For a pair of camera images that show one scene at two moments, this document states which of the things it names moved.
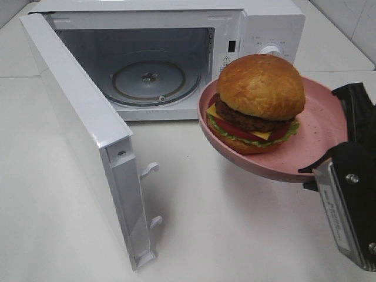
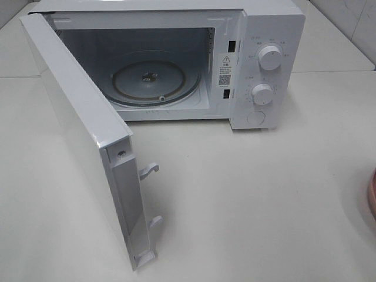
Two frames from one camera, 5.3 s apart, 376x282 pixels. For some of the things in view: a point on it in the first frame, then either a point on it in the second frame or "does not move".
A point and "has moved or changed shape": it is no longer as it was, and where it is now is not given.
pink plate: (321, 126) has moved or changed shape
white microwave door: (107, 144) does not move
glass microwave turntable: (149, 78) does not move
